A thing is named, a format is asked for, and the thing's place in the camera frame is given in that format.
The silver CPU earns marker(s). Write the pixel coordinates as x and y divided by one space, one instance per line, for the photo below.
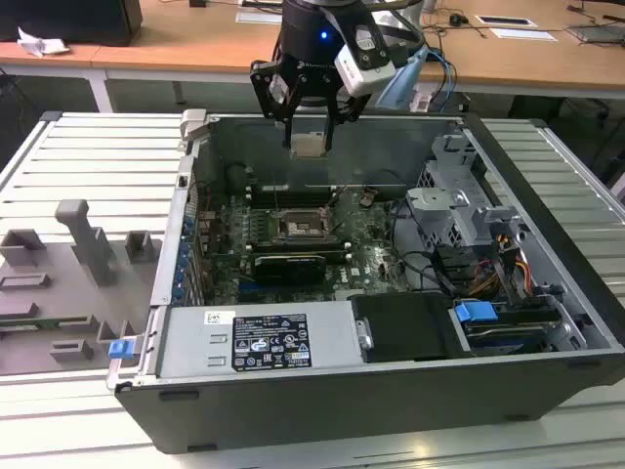
308 145

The green RAM stick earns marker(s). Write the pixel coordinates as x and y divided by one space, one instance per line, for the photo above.
44 322

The grey power supply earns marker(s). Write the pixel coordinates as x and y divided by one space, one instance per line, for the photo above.
195 342

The black computer mouse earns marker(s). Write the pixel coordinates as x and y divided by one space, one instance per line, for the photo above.
458 19

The grey parts rack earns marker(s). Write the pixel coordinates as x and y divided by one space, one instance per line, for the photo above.
58 303

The blue card retainer clip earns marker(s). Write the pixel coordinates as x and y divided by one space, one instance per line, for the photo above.
189 223
185 252
182 268
179 283

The white paper sheet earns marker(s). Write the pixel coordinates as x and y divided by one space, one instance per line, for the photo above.
525 34

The grey plastic case bracket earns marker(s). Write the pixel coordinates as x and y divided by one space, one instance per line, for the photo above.
193 124

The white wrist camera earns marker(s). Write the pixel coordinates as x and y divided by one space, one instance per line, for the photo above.
366 68

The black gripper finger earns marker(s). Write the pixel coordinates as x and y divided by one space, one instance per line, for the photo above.
347 108
266 88

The black open PC case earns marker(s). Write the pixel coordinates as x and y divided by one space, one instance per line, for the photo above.
293 415

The black graphics card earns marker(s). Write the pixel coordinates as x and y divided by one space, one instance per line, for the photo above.
288 269

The black monitor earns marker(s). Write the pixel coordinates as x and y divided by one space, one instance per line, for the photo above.
73 19

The clear document tray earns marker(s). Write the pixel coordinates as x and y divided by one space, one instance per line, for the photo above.
595 33

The blue plastic latch tab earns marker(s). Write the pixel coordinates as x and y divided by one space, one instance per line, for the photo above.
121 350

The hard disk in blue carrier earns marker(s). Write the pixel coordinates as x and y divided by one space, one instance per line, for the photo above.
474 312

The crumpled white paper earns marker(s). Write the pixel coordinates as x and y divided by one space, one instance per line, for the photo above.
39 46

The small white device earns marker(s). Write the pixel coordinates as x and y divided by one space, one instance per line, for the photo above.
421 100

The green motherboard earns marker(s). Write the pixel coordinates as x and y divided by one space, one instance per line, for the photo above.
376 266

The CPU socket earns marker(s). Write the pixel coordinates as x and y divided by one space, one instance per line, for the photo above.
303 229

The metal drive cage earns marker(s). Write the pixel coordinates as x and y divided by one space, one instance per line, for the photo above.
442 207

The wooden desk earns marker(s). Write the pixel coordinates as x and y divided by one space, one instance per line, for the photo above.
205 39
49 61

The blue expansion slot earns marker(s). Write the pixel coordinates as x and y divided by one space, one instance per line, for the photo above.
254 293

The black plastic shroud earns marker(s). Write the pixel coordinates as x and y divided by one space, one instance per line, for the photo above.
410 325

